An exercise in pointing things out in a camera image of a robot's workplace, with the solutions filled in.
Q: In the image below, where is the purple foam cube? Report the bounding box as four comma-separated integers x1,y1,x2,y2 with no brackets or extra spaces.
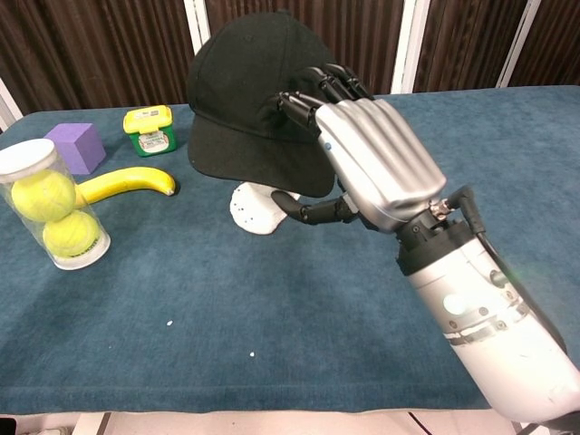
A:
43,122,108,176

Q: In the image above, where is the white frame post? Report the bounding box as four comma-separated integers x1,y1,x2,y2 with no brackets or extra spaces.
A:
183,0,210,56
391,0,431,95
0,76,24,132
496,0,543,89

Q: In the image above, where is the green container yellow lid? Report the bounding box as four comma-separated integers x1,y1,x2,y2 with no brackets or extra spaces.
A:
122,104,179,159

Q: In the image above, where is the yellow banana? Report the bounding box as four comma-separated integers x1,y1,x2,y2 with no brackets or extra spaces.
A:
74,166,177,212

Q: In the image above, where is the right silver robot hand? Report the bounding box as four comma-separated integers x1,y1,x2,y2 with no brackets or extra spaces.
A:
270,63,449,235

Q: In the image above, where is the blue table cloth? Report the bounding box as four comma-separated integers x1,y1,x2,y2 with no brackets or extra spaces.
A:
0,84,580,416

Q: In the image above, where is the yellow tennis ball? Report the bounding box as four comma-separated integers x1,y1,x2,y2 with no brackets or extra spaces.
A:
43,210,102,259
11,169,77,223

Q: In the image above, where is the black baseball cap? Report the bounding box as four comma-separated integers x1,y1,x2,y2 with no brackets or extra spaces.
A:
187,9,339,198

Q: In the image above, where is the white oval plate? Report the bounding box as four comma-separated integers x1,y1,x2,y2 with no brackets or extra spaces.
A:
229,181,303,236

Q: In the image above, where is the clear tennis ball tube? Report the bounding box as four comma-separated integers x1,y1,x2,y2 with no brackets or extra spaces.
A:
0,138,112,272

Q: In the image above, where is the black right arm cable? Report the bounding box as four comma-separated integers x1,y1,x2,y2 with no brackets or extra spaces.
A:
448,185,568,355

